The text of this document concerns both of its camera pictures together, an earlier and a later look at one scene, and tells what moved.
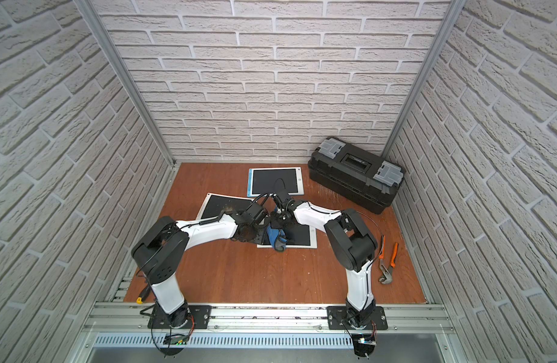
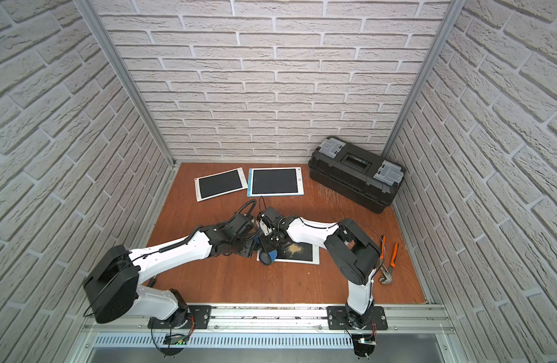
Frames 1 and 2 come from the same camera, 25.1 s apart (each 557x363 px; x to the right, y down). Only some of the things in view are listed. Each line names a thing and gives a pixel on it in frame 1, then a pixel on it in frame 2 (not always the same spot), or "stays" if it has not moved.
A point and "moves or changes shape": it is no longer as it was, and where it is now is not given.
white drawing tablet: [214, 204] → [298, 253]
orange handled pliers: [387, 277] stays
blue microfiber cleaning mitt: [277, 237] moves or changes shape
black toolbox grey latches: [356, 175] stays
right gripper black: [275, 223] → [265, 245]
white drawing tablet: [306, 238] moves or changes shape
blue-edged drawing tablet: [272, 180] stays
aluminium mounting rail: [272, 319] stays
